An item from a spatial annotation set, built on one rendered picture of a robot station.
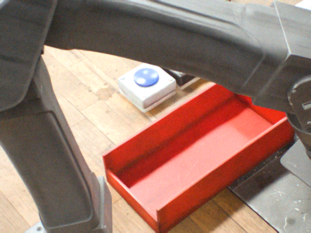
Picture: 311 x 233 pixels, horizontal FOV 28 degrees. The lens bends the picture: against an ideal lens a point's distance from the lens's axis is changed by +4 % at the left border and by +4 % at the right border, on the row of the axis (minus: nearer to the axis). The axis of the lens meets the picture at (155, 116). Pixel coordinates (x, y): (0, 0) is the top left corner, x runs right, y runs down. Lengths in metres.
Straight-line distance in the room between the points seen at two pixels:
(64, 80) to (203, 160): 0.28
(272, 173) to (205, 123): 0.13
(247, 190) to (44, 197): 0.34
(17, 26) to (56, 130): 0.13
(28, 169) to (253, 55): 0.23
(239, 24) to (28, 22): 0.16
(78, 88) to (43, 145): 0.46
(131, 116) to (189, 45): 0.48
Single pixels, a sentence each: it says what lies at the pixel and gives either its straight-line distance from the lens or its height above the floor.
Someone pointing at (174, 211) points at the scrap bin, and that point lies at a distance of 0.78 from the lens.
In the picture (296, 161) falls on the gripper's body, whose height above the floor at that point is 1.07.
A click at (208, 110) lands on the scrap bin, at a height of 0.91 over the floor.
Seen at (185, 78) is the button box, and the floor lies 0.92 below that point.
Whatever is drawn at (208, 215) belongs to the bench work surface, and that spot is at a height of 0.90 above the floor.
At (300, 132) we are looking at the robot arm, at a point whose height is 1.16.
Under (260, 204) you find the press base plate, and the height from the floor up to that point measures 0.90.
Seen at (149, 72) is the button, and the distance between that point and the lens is 0.95.
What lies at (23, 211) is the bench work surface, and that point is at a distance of 0.86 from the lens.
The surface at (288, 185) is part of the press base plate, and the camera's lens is 0.86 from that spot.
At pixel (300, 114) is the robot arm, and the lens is 0.52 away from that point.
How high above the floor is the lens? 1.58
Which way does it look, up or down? 47 degrees down
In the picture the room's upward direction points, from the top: 5 degrees counter-clockwise
